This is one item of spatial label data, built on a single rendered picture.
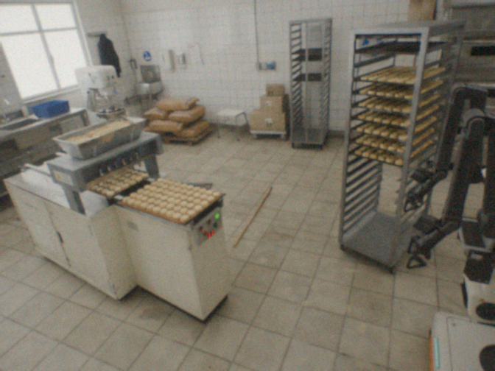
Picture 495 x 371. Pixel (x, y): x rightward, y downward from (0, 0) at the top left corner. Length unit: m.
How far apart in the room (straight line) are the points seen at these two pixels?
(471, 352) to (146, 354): 1.92
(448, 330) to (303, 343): 0.86
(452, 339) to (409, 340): 0.37
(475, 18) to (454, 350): 3.32
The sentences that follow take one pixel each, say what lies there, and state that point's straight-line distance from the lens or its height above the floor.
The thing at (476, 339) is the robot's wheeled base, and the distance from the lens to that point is 2.36.
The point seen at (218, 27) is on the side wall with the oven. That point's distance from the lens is 6.20.
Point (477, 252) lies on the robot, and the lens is 1.64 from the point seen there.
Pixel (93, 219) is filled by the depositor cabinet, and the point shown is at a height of 0.81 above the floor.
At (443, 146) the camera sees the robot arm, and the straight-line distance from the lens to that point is 1.76.
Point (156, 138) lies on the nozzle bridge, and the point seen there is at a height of 1.16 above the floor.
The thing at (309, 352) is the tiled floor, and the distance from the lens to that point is 2.42.
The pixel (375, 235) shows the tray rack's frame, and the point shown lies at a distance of 3.13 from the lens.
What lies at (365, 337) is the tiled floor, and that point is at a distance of 2.54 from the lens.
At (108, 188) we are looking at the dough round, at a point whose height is 0.90.
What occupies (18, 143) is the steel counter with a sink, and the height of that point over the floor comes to 0.71.
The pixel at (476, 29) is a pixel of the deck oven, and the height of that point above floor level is 1.64.
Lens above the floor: 1.96
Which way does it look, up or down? 27 degrees down
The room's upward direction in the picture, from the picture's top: 5 degrees counter-clockwise
